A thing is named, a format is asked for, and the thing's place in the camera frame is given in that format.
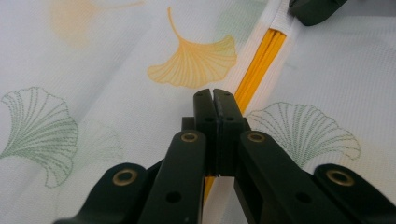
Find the white leaf-print pillowcase with orange zipper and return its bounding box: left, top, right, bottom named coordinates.
left=0, top=0, right=396, bottom=224

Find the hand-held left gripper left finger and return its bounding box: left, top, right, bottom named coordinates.
left=136, top=88, right=219, bottom=224

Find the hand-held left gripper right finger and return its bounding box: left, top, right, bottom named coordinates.
left=213, top=88, right=353, bottom=224

